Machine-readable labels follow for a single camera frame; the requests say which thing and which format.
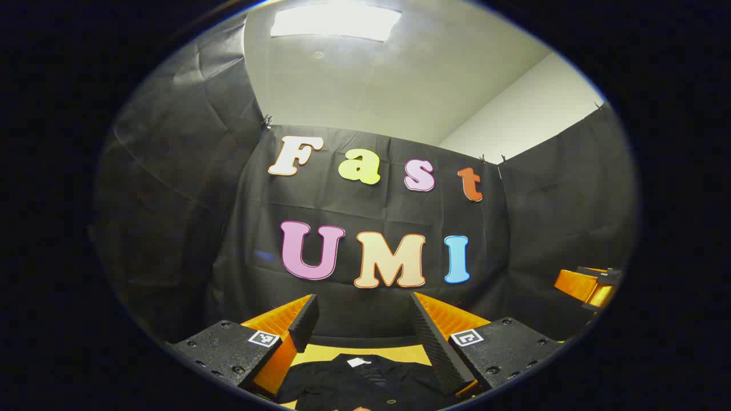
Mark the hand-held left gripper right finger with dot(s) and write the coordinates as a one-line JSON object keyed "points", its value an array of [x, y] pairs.
{"points": [[437, 348]]}

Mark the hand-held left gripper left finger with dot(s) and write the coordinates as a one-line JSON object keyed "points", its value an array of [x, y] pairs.
{"points": [[304, 325]]}

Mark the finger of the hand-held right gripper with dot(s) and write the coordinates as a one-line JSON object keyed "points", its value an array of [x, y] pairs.
{"points": [[577, 285]]}

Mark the black shirt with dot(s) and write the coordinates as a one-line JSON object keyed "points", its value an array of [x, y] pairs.
{"points": [[354, 385]]}

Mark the black backdrop cloth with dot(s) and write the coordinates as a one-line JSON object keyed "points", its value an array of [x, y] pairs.
{"points": [[371, 205]]}

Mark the ceiling light panel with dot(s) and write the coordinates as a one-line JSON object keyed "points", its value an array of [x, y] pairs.
{"points": [[337, 21]]}

